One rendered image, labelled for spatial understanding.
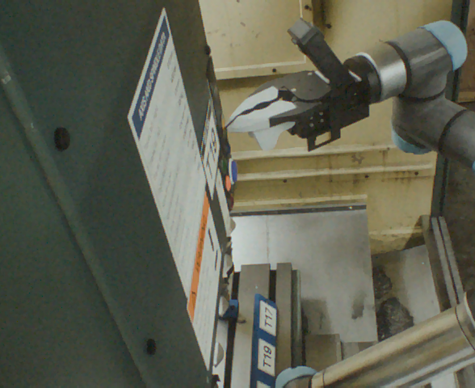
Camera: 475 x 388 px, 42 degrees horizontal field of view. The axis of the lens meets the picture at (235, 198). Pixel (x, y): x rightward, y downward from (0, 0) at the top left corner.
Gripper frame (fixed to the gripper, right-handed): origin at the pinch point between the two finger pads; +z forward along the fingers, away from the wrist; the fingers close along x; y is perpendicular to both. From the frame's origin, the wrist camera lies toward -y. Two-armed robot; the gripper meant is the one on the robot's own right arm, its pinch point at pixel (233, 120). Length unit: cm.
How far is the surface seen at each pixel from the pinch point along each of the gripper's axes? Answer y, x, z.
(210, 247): 2.6, -16.1, 11.2
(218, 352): 50, 3, 10
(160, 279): -10.6, -29.1, 18.9
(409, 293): 106, 29, -56
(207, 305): 4.3, -21.7, 14.4
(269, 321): 78, 24, -8
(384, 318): 106, 25, -44
